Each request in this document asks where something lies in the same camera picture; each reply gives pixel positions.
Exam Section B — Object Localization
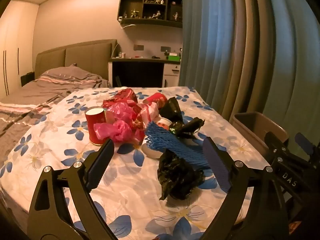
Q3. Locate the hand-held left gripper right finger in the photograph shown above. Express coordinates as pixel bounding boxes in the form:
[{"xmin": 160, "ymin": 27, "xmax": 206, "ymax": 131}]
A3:
[{"xmin": 200, "ymin": 137, "xmax": 293, "ymax": 240}]

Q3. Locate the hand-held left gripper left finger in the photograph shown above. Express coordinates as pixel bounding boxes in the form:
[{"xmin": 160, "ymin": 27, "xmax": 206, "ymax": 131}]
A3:
[{"xmin": 27, "ymin": 138, "xmax": 118, "ymax": 240}]

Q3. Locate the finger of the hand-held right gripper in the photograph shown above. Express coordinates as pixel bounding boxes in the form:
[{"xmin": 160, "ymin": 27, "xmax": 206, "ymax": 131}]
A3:
[
  {"xmin": 294, "ymin": 132, "xmax": 316, "ymax": 156},
  {"xmin": 264, "ymin": 131, "xmax": 288, "ymax": 156}
]

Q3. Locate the grey plastic bin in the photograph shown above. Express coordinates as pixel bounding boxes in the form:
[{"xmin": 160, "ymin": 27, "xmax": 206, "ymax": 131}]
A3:
[{"xmin": 230, "ymin": 112, "xmax": 290, "ymax": 156}]

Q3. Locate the pink plastic bag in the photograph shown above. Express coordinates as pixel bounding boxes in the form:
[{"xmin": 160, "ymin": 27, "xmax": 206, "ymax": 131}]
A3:
[{"xmin": 94, "ymin": 102, "xmax": 146, "ymax": 143}]

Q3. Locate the black plastic bag green print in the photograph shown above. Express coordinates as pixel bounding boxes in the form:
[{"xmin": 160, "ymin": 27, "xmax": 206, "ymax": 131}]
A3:
[{"xmin": 169, "ymin": 119, "xmax": 205, "ymax": 140}]

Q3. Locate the white round container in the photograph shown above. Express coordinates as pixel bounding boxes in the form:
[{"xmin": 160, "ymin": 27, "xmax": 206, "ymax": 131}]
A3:
[{"xmin": 141, "ymin": 140, "xmax": 165, "ymax": 159}]

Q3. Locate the blue foam net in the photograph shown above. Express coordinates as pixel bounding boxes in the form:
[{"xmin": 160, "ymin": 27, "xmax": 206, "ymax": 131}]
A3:
[{"xmin": 145, "ymin": 121, "xmax": 211, "ymax": 170}]

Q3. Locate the white paper cup red print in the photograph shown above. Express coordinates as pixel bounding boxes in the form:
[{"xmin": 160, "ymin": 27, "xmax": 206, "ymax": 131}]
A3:
[{"xmin": 156, "ymin": 117, "xmax": 173, "ymax": 132}]

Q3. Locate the red white patterned plastic bag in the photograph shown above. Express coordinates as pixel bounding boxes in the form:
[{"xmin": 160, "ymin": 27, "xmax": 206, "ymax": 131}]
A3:
[{"xmin": 132, "ymin": 102, "xmax": 160, "ymax": 130}]

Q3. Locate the red foil wrapper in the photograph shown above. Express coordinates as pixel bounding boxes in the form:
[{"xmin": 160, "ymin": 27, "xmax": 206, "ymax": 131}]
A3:
[{"xmin": 102, "ymin": 88, "xmax": 138, "ymax": 108}]

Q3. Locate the plain black plastic bag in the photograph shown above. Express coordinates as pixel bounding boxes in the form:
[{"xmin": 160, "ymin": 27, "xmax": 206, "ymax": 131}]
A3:
[{"xmin": 159, "ymin": 97, "xmax": 184, "ymax": 125}]

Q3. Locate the blue floral cloth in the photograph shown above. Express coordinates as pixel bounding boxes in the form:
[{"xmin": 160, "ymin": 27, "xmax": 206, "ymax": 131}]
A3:
[{"xmin": 0, "ymin": 86, "xmax": 272, "ymax": 240}]

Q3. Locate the blue curtain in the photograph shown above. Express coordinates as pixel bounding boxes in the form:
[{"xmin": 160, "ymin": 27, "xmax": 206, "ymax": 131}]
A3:
[{"xmin": 178, "ymin": 0, "xmax": 320, "ymax": 157}]

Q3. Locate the dark top desk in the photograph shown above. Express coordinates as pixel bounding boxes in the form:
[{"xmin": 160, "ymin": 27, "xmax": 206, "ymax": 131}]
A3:
[{"xmin": 108, "ymin": 56, "xmax": 181, "ymax": 88}]

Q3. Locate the white drawer cabinet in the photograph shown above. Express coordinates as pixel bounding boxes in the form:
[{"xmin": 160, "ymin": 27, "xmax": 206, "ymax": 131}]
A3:
[{"xmin": 162, "ymin": 64, "xmax": 181, "ymax": 88}]

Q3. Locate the dark nightstand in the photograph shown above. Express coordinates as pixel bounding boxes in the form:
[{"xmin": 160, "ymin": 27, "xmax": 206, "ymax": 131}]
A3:
[{"xmin": 21, "ymin": 72, "xmax": 35, "ymax": 87}]

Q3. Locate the padded bed headboard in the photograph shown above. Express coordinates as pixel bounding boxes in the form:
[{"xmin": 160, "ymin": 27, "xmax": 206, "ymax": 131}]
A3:
[{"xmin": 35, "ymin": 39, "xmax": 118, "ymax": 81}]

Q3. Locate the white wardrobe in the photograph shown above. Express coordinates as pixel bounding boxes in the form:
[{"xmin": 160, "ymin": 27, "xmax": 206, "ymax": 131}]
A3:
[{"xmin": 0, "ymin": 0, "xmax": 40, "ymax": 98}]

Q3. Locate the group of small figurines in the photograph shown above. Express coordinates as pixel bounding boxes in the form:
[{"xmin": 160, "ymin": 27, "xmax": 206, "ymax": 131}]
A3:
[{"xmin": 119, "ymin": 0, "xmax": 182, "ymax": 21}]

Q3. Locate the dark wall shelf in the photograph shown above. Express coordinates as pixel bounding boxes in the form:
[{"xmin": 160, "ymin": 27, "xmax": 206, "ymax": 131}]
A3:
[{"xmin": 117, "ymin": 0, "xmax": 183, "ymax": 29}]

